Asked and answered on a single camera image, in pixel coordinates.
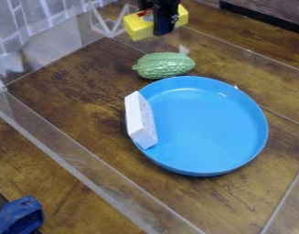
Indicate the yellow brick with label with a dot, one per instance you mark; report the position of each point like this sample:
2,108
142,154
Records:
139,23

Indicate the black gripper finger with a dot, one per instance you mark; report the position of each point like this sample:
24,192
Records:
145,4
166,16

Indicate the black baseboard strip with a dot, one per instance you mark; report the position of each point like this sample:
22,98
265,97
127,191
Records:
271,20

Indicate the green bitter gourd toy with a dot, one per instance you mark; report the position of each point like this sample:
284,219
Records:
162,65

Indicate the round blue tray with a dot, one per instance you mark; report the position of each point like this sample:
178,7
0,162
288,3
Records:
211,127

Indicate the clear acrylic enclosure wall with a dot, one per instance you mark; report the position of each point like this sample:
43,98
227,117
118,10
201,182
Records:
66,150

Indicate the white foam block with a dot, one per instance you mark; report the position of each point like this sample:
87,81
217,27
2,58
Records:
139,120

